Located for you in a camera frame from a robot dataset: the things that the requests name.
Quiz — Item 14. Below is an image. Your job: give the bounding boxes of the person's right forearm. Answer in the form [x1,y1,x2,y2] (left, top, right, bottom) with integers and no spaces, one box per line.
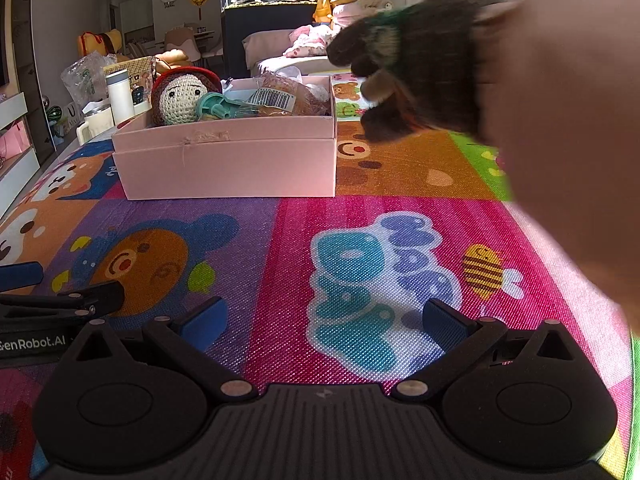
[470,0,640,336]

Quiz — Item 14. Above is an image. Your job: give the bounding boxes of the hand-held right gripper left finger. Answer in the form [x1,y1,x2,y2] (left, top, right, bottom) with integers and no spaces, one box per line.
[61,296,258,404]

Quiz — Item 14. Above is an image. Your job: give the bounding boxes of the white mug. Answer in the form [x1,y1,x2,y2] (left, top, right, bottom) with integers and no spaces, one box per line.
[77,105,118,141]

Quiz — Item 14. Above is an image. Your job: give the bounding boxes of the folded pink blanket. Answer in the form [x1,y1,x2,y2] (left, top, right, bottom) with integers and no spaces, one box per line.
[332,0,381,31]

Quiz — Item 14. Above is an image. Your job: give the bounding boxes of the colourful cartoon play mat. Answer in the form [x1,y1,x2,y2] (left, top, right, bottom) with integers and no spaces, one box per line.
[0,72,640,480]

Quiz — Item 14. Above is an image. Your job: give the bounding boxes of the large yellow duck plush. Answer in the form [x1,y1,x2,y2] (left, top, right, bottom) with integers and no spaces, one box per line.
[77,30,123,56]

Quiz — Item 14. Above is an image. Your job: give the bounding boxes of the white television cabinet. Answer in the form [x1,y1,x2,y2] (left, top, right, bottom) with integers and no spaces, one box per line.
[0,92,56,206]

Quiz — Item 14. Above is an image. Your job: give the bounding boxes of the woven basket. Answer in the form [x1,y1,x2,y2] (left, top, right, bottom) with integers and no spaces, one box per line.
[102,57,156,106]

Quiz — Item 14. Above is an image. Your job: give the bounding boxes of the bread bun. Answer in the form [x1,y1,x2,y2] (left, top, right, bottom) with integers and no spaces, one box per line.
[247,71,333,118]

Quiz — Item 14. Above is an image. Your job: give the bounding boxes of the crochet doll with red hat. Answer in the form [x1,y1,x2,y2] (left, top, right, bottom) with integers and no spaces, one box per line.
[150,66,223,127]

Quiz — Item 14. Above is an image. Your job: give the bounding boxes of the teal plastic toy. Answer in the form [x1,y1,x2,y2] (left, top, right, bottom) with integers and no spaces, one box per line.
[195,92,253,122]

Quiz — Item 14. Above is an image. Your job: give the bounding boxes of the clear plastic bag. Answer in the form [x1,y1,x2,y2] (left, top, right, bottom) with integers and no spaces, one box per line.
[61,55,121,108]

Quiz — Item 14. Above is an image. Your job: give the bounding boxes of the pink patterned clothes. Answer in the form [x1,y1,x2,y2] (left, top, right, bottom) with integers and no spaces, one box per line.
[284,25,341,58]

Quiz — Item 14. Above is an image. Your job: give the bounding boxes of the beige sofa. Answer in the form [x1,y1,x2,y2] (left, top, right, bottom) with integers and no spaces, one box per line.
[242,27,361,78]

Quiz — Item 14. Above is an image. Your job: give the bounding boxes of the pink paper bag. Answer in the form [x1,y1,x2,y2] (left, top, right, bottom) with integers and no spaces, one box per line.
[0,120,28,158]

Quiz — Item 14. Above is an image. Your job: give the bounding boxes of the person's right hand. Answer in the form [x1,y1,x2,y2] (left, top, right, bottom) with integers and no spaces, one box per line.
[327,0,506,143]

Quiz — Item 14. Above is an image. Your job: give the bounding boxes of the orange armchair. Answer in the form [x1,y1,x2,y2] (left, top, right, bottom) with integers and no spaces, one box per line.
[152,47,193,68]

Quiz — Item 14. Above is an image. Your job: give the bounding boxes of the black fish tank cabinet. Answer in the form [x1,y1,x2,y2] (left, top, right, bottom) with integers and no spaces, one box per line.
[220,4,321,81]

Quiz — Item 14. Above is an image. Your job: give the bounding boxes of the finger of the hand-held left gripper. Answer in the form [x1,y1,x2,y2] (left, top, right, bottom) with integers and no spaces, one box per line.
[0,280,125,325]
[0,261,45,293]

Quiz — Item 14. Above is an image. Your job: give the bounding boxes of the black television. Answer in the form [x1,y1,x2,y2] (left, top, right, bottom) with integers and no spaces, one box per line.
[0,0,11,86]

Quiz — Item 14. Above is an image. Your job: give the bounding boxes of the white thermos bottle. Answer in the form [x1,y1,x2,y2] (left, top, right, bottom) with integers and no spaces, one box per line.
[105,70,135,123]

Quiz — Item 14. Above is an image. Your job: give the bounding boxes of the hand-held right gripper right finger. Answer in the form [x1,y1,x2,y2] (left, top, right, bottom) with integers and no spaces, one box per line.
[391,298,589,404]

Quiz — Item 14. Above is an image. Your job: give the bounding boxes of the beige dining chair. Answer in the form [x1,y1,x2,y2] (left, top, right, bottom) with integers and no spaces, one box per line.
[165,27,206,53]

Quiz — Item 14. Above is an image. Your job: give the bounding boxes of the pink cardboard box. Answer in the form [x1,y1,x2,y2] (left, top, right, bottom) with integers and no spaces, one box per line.
[111,75,338,201]

